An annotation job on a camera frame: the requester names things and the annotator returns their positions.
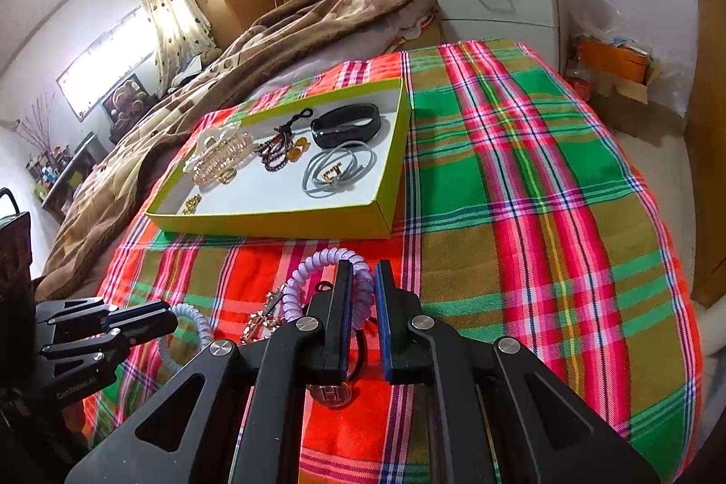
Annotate wooden door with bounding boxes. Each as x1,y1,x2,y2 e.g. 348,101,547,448
683,0,726,309

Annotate orange box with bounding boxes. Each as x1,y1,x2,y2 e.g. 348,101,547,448
579,39,650,85

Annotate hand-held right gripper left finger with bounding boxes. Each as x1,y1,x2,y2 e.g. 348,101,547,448
65,260,355,484

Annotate black cord silver pendant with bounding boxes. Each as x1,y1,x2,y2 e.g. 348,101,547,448
309,280,378,411

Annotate pearly white hair claw clip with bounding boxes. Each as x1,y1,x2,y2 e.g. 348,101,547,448
184,127,253,187

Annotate grey nightstand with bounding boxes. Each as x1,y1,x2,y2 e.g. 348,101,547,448
425,0,569,71

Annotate white spiral hair tie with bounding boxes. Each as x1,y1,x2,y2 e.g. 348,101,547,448
162,303,213,377

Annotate dried branches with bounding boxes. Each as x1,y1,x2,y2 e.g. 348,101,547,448
14,93,58,156

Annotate black wristband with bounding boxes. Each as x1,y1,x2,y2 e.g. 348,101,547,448
311,103,382,149

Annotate dotted curtain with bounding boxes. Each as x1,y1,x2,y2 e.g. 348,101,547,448
126,0,219,91

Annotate cluttered shelf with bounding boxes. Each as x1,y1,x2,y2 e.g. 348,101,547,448
25,132,108,224

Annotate purple spiral hair tie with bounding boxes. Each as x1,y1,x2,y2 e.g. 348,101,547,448
282,247,375,332

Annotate framed teddy bear picture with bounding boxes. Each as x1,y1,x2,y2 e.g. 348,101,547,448
102,74,149,122

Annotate window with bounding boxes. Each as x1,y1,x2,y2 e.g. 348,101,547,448
57,5,157,122

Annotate dark beaded bracelet amber charms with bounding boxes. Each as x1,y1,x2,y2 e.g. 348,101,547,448
255,108,315,173

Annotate plaid bedsheet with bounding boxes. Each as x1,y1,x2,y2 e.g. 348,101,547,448
82,39,704,484

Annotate brown patterned blanket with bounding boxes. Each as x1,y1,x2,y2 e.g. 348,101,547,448
34,0,437,300

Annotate grey cord bracelet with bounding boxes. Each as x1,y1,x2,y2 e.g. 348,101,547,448
302,144,378,198

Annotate yellow-green cardboard box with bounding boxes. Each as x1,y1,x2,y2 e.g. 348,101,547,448
144,74,410,240

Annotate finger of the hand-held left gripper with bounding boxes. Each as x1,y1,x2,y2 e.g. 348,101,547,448
35,297,174,340
39,313,179,363

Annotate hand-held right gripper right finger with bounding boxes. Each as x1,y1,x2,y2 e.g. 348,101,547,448
374,260,662,484

